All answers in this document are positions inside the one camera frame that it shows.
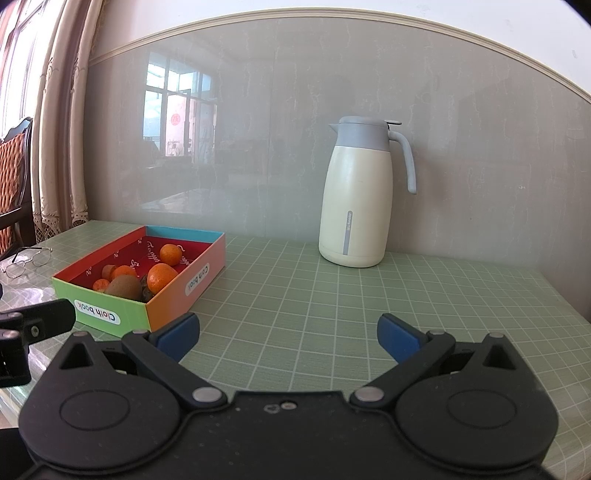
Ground beige lace curtain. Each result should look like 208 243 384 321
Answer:
0 0 93 241

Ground green checked tablecloth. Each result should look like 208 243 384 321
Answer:
0 220 591 480

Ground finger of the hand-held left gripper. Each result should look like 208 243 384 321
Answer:
0 298 76 343

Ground colourful cardboard box red inside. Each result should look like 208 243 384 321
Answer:
52 225 227 337

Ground wooden sofa red cushion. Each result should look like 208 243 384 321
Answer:
0 117 35 261

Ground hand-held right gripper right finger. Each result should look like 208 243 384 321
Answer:
349 314 519 408

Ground metal frame eyeglasses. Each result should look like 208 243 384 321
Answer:
1 247 52 278

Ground brown kiwi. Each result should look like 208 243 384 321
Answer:
104 276 143 300

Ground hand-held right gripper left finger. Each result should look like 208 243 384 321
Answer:
59 313 227 409

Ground cream thermos jug grey lid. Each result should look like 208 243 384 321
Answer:
318 115 419 268

